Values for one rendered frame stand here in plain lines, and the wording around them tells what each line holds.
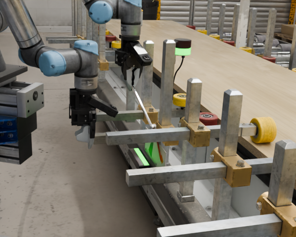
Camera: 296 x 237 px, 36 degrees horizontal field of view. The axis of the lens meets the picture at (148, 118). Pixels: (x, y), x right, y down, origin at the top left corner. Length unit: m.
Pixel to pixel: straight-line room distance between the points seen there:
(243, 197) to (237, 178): 0.46
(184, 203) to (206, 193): 0.26
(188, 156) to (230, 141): 0.29
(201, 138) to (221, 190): 0.19
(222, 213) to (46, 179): 2.07
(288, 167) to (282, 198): 0.07
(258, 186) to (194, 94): 0.36
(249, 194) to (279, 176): 0.60
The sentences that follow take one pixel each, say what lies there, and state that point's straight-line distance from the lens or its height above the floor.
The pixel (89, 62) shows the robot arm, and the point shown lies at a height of 1.12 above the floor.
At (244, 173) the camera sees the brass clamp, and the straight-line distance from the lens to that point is 1.12.
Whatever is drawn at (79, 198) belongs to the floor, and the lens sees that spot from 2.92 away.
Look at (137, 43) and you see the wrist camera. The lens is 1.72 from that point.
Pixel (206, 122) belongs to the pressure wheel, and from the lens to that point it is 1.62.
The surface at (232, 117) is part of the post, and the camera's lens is 1.13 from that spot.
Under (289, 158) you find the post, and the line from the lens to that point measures 0.93.
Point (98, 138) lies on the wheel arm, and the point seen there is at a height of 0.85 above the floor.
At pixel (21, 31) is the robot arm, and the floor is 1.21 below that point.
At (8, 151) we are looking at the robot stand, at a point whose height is 0.77.
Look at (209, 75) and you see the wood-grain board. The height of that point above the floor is 0.90.
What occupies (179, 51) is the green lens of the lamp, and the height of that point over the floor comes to 1.14.
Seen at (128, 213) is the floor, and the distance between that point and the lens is 2.76.
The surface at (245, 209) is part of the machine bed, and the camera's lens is 1.58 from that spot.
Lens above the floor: 1.43
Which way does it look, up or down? 19 degrees down
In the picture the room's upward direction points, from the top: 3 degrees clockwise
